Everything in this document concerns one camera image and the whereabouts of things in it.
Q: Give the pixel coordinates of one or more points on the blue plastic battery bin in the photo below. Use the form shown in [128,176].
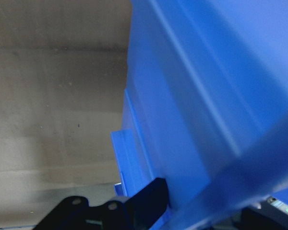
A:
[206,83]

